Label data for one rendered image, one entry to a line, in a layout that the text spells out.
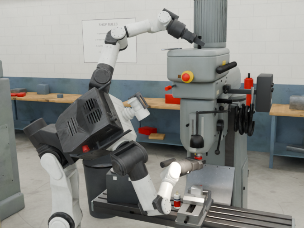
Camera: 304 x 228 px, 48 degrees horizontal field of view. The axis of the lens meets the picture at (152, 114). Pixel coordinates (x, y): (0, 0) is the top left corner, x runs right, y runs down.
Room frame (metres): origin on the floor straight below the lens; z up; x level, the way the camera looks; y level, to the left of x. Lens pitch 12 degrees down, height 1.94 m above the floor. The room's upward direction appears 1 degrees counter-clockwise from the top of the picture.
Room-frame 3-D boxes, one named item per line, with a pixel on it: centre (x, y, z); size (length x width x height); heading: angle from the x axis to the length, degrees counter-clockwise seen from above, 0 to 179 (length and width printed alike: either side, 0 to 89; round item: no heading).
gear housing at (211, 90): (1.96, -0.28, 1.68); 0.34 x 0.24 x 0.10; 158
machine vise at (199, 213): (1.89, -0.25, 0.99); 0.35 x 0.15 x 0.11; 158
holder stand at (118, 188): (2.08, 0.18, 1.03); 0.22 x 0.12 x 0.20; 78
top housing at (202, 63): (1.93, -0.27, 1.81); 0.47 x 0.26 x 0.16; 158
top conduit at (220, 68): (1.89, -0.42, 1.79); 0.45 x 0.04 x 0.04; 158
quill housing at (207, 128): (1.92, -0.27, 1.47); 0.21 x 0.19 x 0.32; 68
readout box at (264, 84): (2.07, -0.69, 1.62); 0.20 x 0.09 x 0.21; 158
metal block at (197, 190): (1.92, -0.26, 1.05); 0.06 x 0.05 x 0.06; 68
